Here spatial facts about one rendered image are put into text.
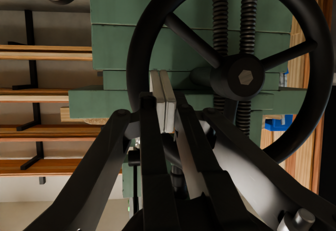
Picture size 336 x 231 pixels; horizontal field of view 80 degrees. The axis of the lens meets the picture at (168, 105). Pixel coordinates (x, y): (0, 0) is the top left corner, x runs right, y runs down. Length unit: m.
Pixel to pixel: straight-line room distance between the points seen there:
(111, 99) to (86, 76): 2.62
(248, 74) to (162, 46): 0.22
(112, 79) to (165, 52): 0.12
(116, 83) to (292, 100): 0.41
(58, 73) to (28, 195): 1.88
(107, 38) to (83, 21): 2.70
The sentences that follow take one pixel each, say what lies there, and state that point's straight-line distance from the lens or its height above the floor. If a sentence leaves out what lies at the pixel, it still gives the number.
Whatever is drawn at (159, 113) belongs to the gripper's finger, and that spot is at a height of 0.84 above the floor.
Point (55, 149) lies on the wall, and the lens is 3.42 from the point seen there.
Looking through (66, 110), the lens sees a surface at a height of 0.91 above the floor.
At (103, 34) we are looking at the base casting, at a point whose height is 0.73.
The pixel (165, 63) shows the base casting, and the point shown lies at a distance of 0.44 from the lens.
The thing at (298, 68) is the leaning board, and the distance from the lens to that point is 1.92.
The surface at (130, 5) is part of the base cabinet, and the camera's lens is 0.45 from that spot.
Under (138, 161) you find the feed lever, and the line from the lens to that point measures 0.77.
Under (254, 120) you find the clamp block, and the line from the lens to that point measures 0.41.
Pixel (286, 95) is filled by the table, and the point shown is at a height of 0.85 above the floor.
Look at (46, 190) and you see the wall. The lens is 3.74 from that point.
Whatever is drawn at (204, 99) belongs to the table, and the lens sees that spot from 0.36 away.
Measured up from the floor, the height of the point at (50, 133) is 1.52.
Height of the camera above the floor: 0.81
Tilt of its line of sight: 8 degrees up
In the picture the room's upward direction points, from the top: 179 degrees counter-clockwise
